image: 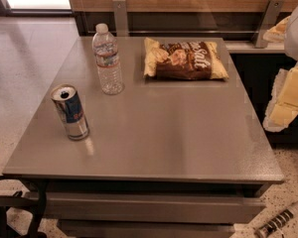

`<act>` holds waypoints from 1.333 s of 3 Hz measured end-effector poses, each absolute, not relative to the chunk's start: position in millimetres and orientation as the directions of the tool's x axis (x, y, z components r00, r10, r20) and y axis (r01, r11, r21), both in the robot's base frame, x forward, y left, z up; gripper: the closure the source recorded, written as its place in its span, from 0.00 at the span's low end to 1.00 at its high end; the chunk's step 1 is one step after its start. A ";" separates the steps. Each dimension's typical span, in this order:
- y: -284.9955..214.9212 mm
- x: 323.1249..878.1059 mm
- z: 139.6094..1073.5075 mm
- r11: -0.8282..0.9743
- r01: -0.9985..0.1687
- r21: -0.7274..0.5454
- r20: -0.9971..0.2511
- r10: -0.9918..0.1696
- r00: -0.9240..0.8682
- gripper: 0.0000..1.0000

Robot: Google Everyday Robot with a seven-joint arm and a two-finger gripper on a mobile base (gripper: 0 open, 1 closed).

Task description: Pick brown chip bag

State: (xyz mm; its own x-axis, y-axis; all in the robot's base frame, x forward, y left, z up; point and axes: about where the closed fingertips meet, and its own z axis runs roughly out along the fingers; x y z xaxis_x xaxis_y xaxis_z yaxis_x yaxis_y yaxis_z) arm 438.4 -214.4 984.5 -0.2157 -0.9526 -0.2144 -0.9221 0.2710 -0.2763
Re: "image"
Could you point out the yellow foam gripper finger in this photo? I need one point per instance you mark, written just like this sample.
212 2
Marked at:
282 109
276 34

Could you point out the brown and yellow chip bag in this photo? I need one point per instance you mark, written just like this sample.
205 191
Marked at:
192 60

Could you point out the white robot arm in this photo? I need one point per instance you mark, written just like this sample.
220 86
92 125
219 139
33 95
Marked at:
291 37

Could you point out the striped tube on floor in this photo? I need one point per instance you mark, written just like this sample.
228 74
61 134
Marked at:
278 221

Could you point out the grey metal table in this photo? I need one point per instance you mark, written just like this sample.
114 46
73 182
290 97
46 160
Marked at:
163 159

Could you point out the clear plastic water bottle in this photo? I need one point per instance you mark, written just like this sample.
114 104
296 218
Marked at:
105 50

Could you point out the blue silver energy drink can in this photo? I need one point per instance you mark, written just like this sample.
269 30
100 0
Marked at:
67 102

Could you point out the right metal wall bracket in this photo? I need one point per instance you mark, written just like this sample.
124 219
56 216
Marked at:
268 20

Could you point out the metal wall bracket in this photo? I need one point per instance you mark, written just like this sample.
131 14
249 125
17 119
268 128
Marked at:
268 20
120 18

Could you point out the left metal wall bracket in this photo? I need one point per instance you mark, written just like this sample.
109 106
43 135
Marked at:
120 18

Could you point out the black chair frame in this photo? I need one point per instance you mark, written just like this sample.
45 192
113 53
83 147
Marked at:
35 207

